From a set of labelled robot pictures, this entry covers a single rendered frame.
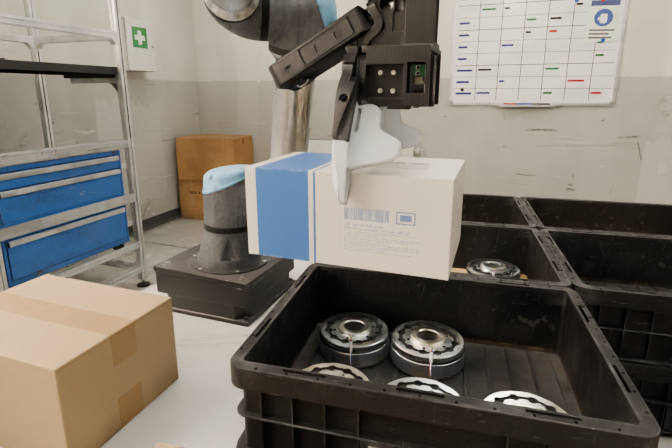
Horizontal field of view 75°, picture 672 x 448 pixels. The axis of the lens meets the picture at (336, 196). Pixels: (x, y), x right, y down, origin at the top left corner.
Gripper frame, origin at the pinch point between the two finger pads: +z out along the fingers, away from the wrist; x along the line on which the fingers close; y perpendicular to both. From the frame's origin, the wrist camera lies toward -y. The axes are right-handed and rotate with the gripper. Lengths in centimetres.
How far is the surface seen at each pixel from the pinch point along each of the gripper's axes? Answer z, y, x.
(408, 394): 17.7, 7.3, -7.0
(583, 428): 17.7, 22.0, -6.0
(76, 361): 25.7, -37.5, -5.6
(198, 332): 41, -44, 28
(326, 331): 24.9, -8.4, 12.2
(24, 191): 37, -193, 96
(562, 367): 27.7, 24.4, 19.4
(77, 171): 32, -194, 126
